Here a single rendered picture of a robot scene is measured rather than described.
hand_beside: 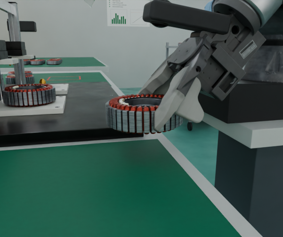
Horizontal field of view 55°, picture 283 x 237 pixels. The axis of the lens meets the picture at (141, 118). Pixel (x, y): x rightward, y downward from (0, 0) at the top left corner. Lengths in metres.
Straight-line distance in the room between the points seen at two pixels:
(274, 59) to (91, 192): 0.55
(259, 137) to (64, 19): 5.60
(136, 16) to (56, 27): 1.64
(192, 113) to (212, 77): 0.07
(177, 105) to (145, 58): 5.83
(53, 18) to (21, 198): 5.75
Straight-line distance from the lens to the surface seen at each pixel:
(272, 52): 0.73
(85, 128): 0.49
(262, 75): 0.72
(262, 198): 0.77
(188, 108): 0.36
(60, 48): 5.99
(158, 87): 0.45
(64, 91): 0.84
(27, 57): 0.88
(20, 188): 0.35
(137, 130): 0.35
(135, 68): 6.12
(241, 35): 0.43
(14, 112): 0.61
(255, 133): 0.59
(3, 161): 0.44
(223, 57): 0.39
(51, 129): 0.49
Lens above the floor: 0.91
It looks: 15 degrees down
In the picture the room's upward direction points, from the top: straight up
